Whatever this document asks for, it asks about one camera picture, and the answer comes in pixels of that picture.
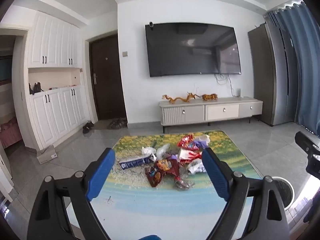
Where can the dark red snack packet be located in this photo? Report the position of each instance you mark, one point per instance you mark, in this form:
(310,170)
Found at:
(160,171)

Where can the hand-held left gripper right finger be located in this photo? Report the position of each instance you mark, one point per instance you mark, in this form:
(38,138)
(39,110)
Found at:
(215,173)

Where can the white round trash bin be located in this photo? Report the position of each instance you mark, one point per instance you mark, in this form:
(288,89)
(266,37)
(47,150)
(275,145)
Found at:
(283,192)

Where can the clear plastic bag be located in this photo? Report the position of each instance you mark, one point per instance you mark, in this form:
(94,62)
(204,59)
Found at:
(162,150)

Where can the white printed wrapper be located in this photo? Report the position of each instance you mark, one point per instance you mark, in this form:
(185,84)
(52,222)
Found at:
(197,167)

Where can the brown doormat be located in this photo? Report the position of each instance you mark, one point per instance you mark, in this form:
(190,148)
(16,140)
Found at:
(101,125)

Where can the white cupboard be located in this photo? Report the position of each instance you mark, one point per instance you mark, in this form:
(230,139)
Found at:
(57,116)
(53,41)

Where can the black handbag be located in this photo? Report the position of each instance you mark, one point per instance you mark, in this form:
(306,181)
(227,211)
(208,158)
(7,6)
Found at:
(37,87)

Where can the patterned slippers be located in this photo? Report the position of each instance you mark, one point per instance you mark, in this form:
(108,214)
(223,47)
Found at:
(118,124)

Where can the white lower cupboard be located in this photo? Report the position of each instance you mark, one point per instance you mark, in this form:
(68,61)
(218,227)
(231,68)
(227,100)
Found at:
(57,116)

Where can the white wall adapter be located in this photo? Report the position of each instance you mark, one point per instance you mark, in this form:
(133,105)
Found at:
(239,92)

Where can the pink bedding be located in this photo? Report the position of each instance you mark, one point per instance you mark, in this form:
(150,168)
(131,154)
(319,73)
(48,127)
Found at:
(10,132)

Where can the dark brown door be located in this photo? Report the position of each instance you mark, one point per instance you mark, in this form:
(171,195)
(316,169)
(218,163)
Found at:
(106,80)

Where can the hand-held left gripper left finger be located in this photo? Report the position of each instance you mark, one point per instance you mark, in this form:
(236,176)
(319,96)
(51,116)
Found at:
(100,175)

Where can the white plastic bag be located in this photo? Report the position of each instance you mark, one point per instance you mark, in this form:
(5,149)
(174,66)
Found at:
(148,152)

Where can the golden dragon ornament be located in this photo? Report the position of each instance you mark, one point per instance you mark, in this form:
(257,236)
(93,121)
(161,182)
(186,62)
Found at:
(172,99)
(192,96)

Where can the red white snack packet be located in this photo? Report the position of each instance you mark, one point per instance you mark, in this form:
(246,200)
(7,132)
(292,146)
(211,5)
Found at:
(188,155)

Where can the black shoes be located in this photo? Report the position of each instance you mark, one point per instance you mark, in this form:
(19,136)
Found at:
(87,127)

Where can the flower printed rug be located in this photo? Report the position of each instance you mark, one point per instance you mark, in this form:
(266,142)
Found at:
(140,195)

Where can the blue curtain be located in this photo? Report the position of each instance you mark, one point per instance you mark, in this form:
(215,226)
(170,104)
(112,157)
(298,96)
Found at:
(303,65)

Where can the white upper cupboard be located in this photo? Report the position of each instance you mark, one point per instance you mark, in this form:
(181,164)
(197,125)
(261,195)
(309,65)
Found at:
(53,41)

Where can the golden tiger ornament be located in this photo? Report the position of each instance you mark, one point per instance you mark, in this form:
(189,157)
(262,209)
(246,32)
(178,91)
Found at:
(209,96)

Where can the cardboard box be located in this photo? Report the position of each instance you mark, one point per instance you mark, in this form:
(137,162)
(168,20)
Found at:
(47,154)

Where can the clear red-capped bottle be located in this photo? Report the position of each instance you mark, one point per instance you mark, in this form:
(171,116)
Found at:
(183,183)

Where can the bright red snack packet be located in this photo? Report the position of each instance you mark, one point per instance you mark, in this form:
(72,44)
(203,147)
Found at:
(185,142)

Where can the purple wrapper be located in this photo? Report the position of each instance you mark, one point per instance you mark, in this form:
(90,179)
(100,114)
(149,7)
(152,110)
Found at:
(198,145)

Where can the blue white milk carton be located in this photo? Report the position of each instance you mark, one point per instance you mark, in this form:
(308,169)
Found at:
(136,162)

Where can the black wall television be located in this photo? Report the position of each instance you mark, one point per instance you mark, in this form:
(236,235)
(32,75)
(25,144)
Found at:
(192,50)

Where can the beige television cabinet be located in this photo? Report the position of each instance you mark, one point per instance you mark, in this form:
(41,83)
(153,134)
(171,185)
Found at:
(207,111)

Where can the grey refrigerator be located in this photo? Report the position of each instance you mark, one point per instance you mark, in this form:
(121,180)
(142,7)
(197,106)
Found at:
(270,75)

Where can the wall switch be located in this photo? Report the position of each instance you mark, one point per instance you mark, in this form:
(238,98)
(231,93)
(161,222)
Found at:
(124,53)

